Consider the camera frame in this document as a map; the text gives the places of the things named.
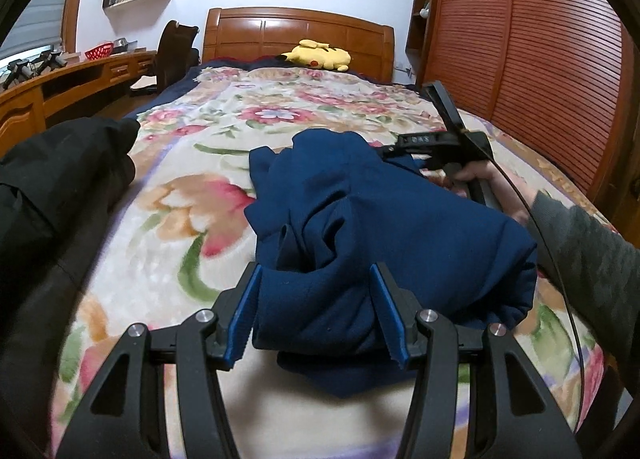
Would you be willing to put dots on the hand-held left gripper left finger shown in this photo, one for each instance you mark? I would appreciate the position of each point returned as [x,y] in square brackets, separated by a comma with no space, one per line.
[245,309]

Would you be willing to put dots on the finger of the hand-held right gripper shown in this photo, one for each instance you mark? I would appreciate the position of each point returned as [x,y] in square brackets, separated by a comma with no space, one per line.
[405,156]

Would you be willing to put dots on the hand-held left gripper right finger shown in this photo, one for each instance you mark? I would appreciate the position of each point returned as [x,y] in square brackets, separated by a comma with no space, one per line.
[390,314]

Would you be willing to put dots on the navy blue suit jacket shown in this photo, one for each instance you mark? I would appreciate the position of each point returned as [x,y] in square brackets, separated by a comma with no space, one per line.
[400,229]

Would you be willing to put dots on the person's right forearm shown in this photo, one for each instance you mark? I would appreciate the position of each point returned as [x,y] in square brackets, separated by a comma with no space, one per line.
[590,259]

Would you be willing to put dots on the person's right hand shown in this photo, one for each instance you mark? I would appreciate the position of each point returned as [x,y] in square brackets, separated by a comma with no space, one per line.
[495,184]

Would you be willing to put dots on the floral blanket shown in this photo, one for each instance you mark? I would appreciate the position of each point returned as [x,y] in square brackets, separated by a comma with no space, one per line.
[190,199]

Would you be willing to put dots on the yellow plush toy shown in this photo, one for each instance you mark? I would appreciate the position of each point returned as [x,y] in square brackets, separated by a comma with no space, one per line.
[325,56]

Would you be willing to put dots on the wooden louvered wardrobe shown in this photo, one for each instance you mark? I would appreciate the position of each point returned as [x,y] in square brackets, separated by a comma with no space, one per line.
[525,39]

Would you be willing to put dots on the wooden bed headboard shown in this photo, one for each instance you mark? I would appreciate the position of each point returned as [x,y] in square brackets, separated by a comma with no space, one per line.
[300,29]

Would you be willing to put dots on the black garment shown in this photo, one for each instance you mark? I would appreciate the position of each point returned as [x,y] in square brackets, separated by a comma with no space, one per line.
[45,199]

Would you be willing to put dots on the dark office chair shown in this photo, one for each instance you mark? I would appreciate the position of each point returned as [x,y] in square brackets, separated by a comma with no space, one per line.
[172,49]

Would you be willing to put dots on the grey metal box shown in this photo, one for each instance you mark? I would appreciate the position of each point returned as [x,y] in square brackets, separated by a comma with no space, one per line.
[125,44]

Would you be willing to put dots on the red basket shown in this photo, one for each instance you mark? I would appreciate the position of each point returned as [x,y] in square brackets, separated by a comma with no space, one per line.
[99,53]

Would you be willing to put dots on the wooden desk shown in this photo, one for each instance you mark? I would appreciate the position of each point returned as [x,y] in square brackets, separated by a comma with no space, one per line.
[30,104]

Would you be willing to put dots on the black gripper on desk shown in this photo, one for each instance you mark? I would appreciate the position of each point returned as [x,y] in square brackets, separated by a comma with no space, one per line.
[50,61]
[17,73]

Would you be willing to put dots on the grey window blind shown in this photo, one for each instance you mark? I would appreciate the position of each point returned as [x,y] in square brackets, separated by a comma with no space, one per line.
[35,24]

